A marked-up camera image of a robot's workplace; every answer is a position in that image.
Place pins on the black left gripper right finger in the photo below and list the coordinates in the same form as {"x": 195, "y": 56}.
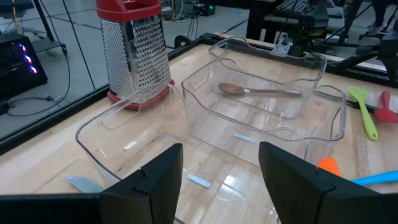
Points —
{"x": 295, "y": 193}

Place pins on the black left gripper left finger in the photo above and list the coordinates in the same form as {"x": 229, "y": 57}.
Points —
{"x": 146, "y": 199}

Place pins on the orange silicone spatula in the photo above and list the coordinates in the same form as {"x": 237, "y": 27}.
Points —
{"x": 328, "y": 166}

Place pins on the clear plastic bin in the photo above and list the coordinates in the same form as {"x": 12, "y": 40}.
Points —
{"x": 124, "y": 146}
{"x": 217, "y": 124}
{"x": 311, "y": 67}

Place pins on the blue silicone spatula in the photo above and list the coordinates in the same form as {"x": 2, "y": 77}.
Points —
{"x": 379, "y": 178}

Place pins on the lime green silicone spoon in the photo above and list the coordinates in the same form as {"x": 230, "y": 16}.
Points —
{"x": 365, "y": 115}

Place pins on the red silicone spoon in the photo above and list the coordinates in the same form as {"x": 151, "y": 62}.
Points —
{"x": 385, "y": 113}

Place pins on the brown wooden spoon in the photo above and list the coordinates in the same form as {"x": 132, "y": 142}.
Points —
{"x": 233, "y": 89}

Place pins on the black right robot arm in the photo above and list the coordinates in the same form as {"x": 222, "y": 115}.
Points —
{"x": 298, "y": 31}

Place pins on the red and metal box grater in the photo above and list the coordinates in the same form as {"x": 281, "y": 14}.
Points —
{"x": 136, "y": 56}

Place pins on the grey equipment cart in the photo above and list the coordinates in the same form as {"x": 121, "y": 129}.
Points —
{"x": 258, "y": 18}

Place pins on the black computer tower with lights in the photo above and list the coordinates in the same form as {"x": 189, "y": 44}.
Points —
{"x": 18, "y": 65}

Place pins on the black rolling stand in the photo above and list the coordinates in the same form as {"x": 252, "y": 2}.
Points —
{"x": 46, "y": 28}

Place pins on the person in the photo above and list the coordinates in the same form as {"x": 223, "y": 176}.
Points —
{"x": 381, "y": 12}

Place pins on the grey metal bracket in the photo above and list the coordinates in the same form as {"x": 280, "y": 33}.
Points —
{"x": 281, "y": 46}

